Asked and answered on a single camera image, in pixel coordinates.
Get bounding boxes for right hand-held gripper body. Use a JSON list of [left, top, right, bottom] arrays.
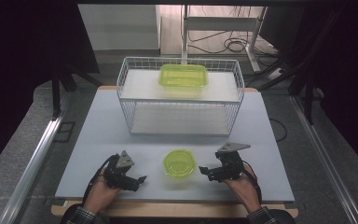
[[213, 142, 252, 182]]

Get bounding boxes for black looped floor cable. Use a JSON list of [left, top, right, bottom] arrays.
[[269, 117, 289, 143]]

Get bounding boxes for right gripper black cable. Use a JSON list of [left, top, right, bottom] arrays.
[[241, 160, 264, 204]]

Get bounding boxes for rectangular container with green lid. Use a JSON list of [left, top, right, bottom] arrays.
[[158, 63, 209, 89]]

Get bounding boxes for round container with green lid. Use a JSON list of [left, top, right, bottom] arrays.
[[162, 148, 198, 179]]

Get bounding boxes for metal floor rail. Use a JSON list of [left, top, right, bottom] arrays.
[[0, 115, 65, 224], [289, 94, 358, 224]]

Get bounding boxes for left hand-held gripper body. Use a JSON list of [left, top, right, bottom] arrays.
[[103, 149, 138, 189]]

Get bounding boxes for person's right hand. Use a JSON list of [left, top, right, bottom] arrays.
[[223, 162, 262, 215]]

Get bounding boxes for white wire shelf rack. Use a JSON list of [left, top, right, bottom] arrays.
[[116, 56, 246, 137]]

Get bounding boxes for black cables on floor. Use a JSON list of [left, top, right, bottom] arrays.
[[187, 29, 279, 56]]

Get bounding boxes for white desk frame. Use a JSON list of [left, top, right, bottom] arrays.
[[181, 4, 269, 73]]

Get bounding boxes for white cabinet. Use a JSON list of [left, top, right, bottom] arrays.
[[77, 4, 163, 52]]

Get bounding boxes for black tripod stand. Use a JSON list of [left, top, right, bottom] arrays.
[[247, 52, 325, 126], [49, 60, 104, 121]]

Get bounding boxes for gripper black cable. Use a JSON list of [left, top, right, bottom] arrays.
[[241, 160, 264, 204], [82, 154, 117, 204]]

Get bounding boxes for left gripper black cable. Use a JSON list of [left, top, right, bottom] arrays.
[[82, 154, 117, 204]]

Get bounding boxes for person's left hand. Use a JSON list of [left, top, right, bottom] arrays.
[[83, 167, 122, 215]]

